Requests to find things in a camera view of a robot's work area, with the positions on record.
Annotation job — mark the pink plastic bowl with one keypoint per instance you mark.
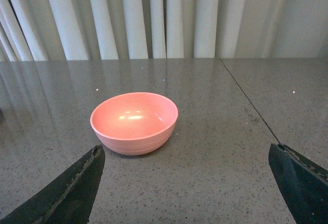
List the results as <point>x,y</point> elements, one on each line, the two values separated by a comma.
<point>134,123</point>

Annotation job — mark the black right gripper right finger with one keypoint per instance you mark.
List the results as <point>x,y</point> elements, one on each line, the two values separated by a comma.
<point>301,182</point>

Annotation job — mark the white pleated curtain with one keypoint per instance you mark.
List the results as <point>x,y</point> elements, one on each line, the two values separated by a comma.
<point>42,30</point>

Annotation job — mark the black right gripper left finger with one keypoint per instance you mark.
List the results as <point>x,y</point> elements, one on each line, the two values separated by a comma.
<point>67,199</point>

